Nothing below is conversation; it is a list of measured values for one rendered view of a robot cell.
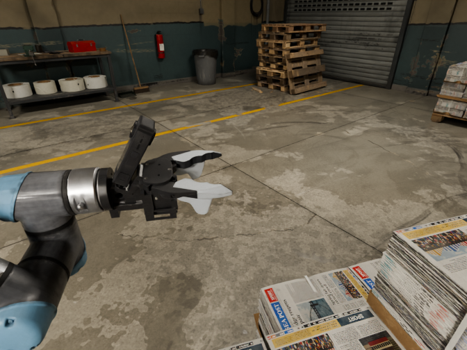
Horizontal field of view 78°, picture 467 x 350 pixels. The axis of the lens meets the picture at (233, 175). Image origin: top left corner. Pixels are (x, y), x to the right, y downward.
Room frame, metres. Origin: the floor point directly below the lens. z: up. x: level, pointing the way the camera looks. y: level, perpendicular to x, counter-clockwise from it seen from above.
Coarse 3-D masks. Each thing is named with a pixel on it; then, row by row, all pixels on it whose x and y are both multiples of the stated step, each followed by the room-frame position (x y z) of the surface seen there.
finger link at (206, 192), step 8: (176, 184) 0.39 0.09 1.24; (184, 184) 0.39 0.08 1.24; (192, 184) 0.39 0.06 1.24; (200, 184) 0.39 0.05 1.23; (208, 184) 0.39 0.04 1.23; (216, 184) 0.39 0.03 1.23; (200, 192) 0.38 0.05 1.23; (208, 192) 0.38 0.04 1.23; (216, 192) 0.38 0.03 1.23; (224, 192) 0.39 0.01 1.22; (184, 200) 0.40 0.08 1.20; (192, 200) 0.39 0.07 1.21; (200, 200) 0.39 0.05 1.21; (208, 200) 0.39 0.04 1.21; (200, 208) 0.39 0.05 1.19; (208, 208) 0.39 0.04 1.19
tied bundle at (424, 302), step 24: (384, 264) 0.48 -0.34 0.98; (408, 264) 0.43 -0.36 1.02; (384, 288) 0.45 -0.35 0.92; (408, 288) 0.41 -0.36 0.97; (432, 288) 0.37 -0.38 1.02; (456, 288) 0.34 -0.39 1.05; (408, 312) 0.39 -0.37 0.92; (432, 312) 0.35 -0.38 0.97; (456, 312) 0.33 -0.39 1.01; (432, 336) 0.34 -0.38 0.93; (456, 336) 0.30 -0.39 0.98
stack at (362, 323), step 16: (320, 320) 0.44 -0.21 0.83; (336, 320) 0.44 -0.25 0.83; (352, 320) 0.44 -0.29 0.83; (368, 320) 0.44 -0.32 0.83; (272, 336) 0.40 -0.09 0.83; (288, 336) 0.40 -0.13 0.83; (304, 336) 0.40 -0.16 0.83; (320, 336) 0.40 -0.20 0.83; (336, 336) 0.40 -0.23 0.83; (352, 336) 0.40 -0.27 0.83; (368, 336) 0.40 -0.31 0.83; (384, 336) 0.40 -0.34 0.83
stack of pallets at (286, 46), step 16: (272, 32) 6.68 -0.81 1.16; (288, 32) 6.39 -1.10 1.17; (304, 32) 6.82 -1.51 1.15; (320, 32) 7.17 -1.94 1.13; (272, 48) 6.63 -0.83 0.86; (288, 48) 6.46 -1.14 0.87; (304, 48) 6.77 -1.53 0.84; (272, 64) 6.68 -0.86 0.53; (256, 80) 6.93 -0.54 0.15; (272, 80) 6.63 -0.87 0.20
